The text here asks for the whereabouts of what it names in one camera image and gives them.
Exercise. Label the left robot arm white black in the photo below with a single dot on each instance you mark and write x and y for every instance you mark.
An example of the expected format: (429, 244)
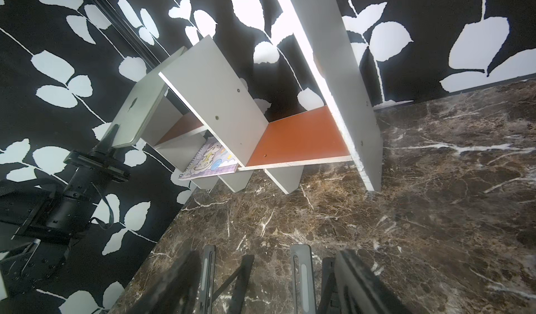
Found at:
(42, 219)

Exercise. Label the pink cartoon spiral notebook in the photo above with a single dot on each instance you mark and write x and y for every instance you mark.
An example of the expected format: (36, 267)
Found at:
(210, 161)

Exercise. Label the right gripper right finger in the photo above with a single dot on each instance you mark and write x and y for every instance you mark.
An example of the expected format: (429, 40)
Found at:
(360, 290)

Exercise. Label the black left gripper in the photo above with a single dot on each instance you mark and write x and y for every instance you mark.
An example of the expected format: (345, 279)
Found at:
(100, 163)

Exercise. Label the white and brown desk shelf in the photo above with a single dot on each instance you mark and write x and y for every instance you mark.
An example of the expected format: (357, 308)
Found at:
(274, 81)

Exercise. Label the black folding laptop stand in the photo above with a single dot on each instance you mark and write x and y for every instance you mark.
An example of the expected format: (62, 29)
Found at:
(291, 286)

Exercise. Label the silver laptop computer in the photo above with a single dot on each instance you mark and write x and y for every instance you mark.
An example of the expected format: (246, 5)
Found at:
(140, 105)

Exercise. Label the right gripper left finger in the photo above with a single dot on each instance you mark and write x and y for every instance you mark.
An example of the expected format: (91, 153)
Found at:
(176, 290)

